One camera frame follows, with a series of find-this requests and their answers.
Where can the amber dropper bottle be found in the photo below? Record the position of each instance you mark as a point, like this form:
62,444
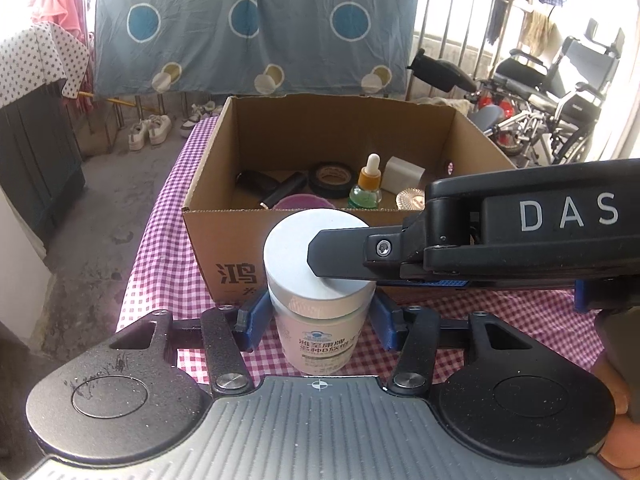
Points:
366,193

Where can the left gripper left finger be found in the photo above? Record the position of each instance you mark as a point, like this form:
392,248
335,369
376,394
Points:
227,334

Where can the dark cabinet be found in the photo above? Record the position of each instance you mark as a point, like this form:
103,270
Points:
41,170

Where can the pink plastic bowl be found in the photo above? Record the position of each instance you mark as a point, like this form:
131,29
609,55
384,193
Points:
303,201

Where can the white charger cube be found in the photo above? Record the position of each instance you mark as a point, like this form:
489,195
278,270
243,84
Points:
400,174

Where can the red hanging clothes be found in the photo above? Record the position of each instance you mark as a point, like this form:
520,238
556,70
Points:
70,16

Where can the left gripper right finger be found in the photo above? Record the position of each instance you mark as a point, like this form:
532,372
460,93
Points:
414,333

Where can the black tape roll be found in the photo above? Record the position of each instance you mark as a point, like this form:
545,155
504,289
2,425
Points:
331,180

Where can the brown cardboard box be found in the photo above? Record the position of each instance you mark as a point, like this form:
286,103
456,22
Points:
327,139

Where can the dark brown cylinder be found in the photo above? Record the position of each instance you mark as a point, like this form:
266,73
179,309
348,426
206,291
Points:
293,184
257,183

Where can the pink checkered tablecloth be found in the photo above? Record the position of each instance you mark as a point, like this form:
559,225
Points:
166,276

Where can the black bicycle seat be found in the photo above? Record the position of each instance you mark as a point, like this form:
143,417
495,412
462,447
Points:
440,74

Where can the white lidded supplement jar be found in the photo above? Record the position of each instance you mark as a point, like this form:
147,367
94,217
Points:
319,320

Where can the blue patterned hanging sheet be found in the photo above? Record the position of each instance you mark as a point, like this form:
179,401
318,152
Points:
253,47

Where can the wheelchair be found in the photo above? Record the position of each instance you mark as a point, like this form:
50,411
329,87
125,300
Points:
543,114

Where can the white sneaker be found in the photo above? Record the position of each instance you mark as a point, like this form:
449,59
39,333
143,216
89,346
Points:
137,135
159,127

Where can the white polka dot cloth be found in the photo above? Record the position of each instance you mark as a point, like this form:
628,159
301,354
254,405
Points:
39,55

